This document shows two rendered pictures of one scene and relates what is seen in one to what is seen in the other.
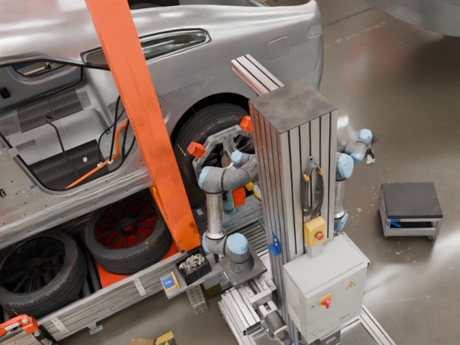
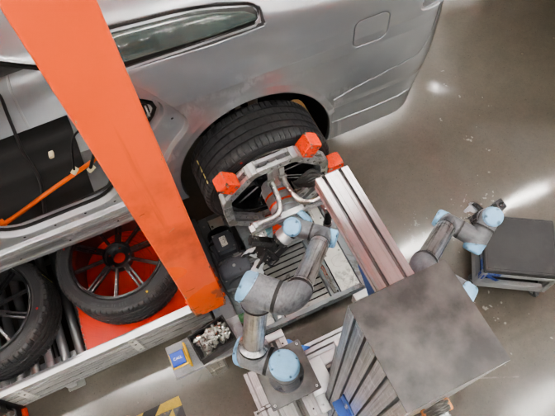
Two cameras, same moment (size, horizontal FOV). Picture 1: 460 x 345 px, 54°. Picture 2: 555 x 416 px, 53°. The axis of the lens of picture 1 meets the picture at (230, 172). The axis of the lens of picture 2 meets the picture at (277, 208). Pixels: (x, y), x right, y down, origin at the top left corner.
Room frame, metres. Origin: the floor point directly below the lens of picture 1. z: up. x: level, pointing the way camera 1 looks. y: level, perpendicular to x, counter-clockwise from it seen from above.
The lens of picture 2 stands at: (1.12, 0.02, 3.20)
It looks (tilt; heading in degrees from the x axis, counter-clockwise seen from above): 63 degrees down; 358
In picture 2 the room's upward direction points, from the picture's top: 5 degrees counter-clockwise
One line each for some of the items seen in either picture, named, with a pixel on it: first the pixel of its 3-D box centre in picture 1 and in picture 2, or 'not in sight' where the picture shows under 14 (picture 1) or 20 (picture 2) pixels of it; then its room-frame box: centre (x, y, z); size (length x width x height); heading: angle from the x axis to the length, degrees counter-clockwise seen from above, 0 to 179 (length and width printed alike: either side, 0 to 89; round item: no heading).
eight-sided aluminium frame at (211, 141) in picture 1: (230, 161); (274, 189); (2.40, -0.02, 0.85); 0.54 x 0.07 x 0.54; 108
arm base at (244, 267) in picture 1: (241, 259); (285, 371); (1.53, 0.03, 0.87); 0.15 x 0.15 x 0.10
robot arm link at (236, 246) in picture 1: (237, 247); (282, 366); (1.54, 0.04, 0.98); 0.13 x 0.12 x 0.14; 64
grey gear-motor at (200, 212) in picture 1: (204, 226); (227, 254); (2.34, 0.29, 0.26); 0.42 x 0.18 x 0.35; 18
